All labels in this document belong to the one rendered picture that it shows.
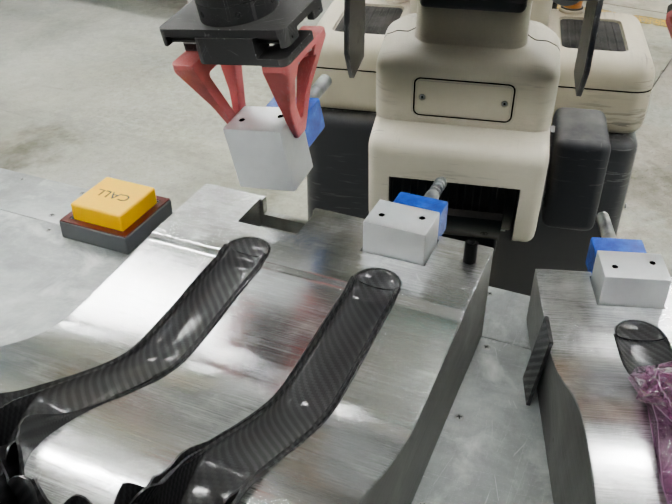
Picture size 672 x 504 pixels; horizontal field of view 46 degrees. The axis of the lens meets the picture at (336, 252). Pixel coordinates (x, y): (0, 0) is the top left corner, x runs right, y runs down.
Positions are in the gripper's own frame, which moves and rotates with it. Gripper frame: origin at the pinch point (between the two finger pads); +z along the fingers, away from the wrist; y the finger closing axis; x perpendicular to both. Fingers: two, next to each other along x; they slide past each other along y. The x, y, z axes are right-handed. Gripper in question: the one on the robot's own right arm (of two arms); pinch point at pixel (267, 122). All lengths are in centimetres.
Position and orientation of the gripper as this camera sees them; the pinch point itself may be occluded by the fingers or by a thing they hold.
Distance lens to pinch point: 62.4
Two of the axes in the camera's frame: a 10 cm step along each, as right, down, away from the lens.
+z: 1.7, 7.7, 6.1
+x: 3.8, -6.2, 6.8
